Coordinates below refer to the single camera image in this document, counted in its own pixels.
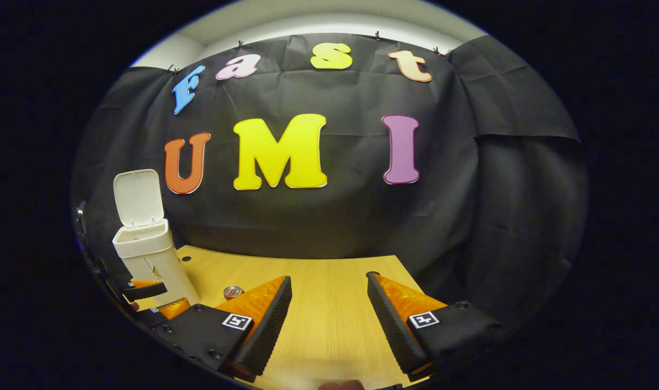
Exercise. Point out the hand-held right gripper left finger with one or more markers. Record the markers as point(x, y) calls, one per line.
point(267, 336)

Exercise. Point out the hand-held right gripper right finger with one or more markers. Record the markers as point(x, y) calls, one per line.
point(397, 336)

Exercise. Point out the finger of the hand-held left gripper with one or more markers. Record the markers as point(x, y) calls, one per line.
point(145, 292)
point(172, 309)

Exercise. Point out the white desktop garbage bin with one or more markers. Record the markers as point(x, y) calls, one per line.
point(142, 241)

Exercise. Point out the orange pop can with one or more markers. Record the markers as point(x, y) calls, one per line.
point(233, 293)

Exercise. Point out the wooden desktop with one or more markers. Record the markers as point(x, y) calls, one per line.
point(329, 303)

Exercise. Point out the black backdrop cloth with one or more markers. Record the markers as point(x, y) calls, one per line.
point(334, 227)

